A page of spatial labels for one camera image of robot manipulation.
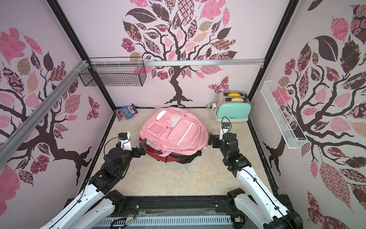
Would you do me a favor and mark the red backpack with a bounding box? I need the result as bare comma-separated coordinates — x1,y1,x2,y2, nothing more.
138,137,198,164

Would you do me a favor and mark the black backpack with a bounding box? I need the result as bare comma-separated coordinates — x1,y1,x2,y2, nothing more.
168,150,202,164

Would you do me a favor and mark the pink backpack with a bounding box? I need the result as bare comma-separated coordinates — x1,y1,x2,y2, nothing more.
140,107,210,157

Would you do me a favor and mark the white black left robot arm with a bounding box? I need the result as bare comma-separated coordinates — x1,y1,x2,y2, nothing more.
42,139,147,229

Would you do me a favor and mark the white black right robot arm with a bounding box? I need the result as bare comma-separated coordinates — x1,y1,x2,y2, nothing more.
208,133,303,229

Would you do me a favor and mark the pink red candy bag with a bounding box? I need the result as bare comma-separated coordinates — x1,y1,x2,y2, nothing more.
114,109,122,121

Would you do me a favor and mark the blue M&M's candy bag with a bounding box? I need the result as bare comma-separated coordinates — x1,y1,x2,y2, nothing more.
119,106,134,120

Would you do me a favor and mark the mint green toaster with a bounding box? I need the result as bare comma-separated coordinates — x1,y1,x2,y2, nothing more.
216,91,252,122

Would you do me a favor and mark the white toaster power cord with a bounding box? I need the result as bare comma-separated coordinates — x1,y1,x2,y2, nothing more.
206,102,219,123

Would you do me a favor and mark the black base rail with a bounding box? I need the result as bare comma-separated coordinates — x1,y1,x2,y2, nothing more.
125,195,241,215

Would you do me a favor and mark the white wire shelf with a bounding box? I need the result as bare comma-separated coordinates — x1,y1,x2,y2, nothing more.
260,81,309,149

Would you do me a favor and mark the white slotted cable duct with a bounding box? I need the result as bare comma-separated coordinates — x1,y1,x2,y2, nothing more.
93,215,232,229

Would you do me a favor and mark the black wire basket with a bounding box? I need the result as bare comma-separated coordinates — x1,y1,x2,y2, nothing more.
79,56,147,87

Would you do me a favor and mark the aluminium rail left wall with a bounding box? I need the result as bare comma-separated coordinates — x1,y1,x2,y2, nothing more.
1,60,86,167

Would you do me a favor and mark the aluminium rail wall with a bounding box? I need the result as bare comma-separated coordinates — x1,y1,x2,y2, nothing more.
91,59,265,66
1,60,86,167

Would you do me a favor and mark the aluminium rail back wall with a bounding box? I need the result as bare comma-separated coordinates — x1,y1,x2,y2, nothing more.
91,59,265,66

